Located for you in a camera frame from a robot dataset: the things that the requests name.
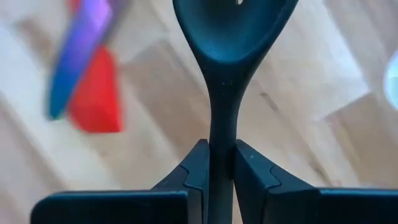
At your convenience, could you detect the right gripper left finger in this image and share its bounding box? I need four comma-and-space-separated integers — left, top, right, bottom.
30, 139, 210, 224

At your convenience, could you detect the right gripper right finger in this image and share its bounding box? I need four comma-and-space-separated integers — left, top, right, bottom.
233, 139, 398, 224

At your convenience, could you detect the red silicone spatula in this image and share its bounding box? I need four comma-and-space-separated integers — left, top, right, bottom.
67, 0, 124, 134

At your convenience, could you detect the black slotted spoon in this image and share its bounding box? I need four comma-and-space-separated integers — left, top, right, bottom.
172, 0, 300, 224

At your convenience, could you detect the iridescent metal knife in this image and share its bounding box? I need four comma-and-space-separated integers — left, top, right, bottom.
46, 0, 125, 121

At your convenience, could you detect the clear plastic storage bin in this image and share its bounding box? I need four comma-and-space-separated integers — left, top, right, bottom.
382, 51, 398, 110

